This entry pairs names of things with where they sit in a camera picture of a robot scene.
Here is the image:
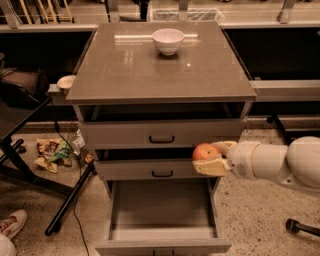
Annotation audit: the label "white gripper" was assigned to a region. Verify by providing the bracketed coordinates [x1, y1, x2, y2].
[192, 141, 260, 180]

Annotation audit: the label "wire mesh basket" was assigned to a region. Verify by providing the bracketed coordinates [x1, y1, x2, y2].
[147, 8, 224, 22]

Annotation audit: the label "small white cup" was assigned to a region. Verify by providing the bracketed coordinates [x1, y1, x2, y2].
[57, 75, 76, 90]

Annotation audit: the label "white bowl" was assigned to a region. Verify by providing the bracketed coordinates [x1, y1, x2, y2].
[152, 29, 184, 56]

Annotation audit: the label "black chair base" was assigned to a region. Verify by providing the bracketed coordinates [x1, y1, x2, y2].
[266, 115, 320, 145]

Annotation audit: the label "black cable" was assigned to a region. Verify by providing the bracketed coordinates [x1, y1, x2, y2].
[49, 99, 90, 256]

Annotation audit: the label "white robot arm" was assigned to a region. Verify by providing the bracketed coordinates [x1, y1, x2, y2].
[192, 136, 320, 197]

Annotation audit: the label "black table frame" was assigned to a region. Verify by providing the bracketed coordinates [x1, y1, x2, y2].
[0, 96, 96, 237]

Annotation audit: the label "white trouser knee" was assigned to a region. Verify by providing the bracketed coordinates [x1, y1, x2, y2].
[0, 234, 16, 256]

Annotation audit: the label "wooden chair legs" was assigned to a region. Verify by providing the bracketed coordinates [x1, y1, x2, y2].
[18, 0, 75, 25]

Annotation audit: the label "black caster leg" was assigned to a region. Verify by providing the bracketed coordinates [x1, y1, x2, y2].
[285, 218, 320, 237]

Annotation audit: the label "top grey drawer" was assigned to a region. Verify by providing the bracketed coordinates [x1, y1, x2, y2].
[79, 119, 245, 150]

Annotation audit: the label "snack bags pile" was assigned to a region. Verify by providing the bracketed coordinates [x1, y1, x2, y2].
[33, 137, 94, 174]

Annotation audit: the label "white sneaker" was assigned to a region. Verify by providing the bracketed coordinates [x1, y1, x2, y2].
[0, 209, 27, 239]

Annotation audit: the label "grey drawer cabinet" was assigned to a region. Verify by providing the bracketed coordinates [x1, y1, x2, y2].
[65, 21, 258, 256]

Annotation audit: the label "red apple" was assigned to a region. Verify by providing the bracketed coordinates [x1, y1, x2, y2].
[192, 143, 219, 160]

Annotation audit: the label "grey drawer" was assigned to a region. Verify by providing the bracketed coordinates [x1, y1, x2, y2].
[96, 178, 231, 256]
[79, 119, 245, 150]
[95, 159, 227, 180]

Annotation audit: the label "bottom grey drawer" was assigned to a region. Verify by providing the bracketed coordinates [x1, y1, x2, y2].
[96, 178, 231, 256]

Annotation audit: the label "middle grey drawer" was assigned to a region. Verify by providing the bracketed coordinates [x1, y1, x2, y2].
[95, 159, 227, 180]

